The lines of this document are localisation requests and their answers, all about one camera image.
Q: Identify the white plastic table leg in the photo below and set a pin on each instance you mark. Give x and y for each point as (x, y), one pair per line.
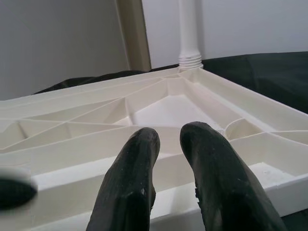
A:
(188, 36)

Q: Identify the white door frame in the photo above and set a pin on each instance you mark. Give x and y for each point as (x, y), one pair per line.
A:
(134, 36)

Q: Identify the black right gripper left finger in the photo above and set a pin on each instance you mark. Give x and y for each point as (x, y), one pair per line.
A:
(127, 187)

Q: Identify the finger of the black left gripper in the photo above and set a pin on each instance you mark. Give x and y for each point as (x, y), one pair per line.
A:
(14, 193)

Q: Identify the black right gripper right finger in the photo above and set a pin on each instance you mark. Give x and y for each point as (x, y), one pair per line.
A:
(223, 183)

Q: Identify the white plastic table top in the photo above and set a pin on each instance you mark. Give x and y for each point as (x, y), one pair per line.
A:
(168, 106)

